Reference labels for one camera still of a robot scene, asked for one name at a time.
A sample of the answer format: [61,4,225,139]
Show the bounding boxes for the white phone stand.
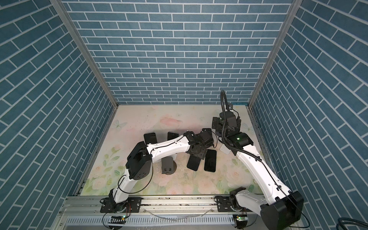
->
[219,144,231,155]

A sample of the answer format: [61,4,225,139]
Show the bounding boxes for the round black phone stand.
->
[162,156,177,175]

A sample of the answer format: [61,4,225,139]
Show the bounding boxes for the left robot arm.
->
[109,128,214,209]

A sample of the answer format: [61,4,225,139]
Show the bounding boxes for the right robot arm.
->
[212,111,304,230]

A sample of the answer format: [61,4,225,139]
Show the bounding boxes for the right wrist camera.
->
[220,90,239,124]

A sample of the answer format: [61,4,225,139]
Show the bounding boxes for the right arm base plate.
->
[213,195,240,212]

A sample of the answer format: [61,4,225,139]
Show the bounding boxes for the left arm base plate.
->
[100,197,142,214]

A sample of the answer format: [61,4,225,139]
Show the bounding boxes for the aluminium mounting rail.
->
[52,195,266,230]

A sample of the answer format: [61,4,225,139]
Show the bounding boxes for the black cable bottom right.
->
[335,217,368,230]

